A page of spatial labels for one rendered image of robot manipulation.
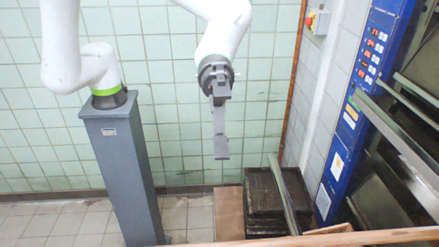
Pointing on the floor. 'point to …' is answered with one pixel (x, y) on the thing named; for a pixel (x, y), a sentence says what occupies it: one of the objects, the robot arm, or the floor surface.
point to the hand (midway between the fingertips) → (221, 127)
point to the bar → (284, 196)
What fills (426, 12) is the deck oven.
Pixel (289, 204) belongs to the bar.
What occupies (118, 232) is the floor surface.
